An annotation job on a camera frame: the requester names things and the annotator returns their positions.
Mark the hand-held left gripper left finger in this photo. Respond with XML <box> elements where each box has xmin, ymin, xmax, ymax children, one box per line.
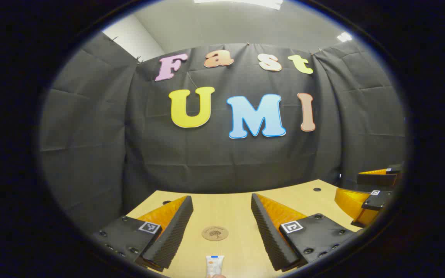
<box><xmin>91</xmin><ymin>195</ymin><xmax>194</xmax><ymax>273</ymax></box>

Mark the light wooden desktop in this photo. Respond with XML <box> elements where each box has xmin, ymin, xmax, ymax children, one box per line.
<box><xmin>126</xmin><ymin>179</ymin><xmax>364</xmax><ymax>278</ymax></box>

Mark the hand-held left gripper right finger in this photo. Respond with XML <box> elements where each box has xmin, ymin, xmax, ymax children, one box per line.
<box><xmin>251</xmin><ymin>193</ymin><xmax>362</xmax><ymax>272</ymax></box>

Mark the round wooden coaster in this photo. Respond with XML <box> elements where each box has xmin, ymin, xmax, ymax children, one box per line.
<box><xmin>201</xmin><ymin>225</ymin><xmax>229</xmax><ymax>242</ymax></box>

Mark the white toothpaste tube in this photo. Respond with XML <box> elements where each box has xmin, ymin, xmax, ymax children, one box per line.
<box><xmin>206</xmin><ymin>255</ymin><xmax>225</xmax><ymax>278</ymax></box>

